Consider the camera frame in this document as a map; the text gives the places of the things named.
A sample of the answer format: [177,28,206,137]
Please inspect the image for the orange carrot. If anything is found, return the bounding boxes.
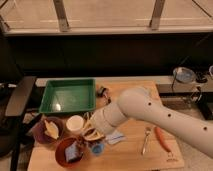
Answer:
[154,127,171,153]

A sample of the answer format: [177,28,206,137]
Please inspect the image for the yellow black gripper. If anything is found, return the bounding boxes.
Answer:
[81,112,104,142]

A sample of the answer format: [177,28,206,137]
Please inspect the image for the green plastic tray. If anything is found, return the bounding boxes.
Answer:
[39,78,96,115]

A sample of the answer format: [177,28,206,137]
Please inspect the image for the white plastic cup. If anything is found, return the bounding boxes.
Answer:
[66,115,84,134]

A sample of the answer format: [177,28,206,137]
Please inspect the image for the red bowl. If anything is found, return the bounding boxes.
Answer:
[55,137,85,168]

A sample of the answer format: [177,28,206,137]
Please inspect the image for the small dark clip object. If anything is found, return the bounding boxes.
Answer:
[97,86,108,97]

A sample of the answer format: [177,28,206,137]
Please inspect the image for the blue sponge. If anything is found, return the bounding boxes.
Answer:
[65,142,81,162]

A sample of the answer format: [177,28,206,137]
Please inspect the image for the silver metal bowl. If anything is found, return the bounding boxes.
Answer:
[173,67,196,84]

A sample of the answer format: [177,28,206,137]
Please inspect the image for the black chair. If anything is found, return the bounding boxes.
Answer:
[0,76,41,171]

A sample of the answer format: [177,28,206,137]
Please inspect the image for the yellow banana peel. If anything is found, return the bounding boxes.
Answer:
[44,120,59,139]

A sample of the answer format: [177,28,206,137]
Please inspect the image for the small blue plastic cup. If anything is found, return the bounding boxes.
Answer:
[91,142,104,156]

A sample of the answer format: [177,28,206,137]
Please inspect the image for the dark grape bunch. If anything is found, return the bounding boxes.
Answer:
[77,141,85,149]

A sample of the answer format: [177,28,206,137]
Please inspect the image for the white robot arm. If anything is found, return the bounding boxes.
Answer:
[82,87,213,158]

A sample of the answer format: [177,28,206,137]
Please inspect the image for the silver fork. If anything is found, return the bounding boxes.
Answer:
[141,127,151,155]

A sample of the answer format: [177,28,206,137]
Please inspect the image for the dark purple bowl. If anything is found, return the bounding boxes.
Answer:
[33,117,64,144]

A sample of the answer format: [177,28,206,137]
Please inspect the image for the light blue folded cloth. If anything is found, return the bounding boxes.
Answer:
[105,131,125,145]

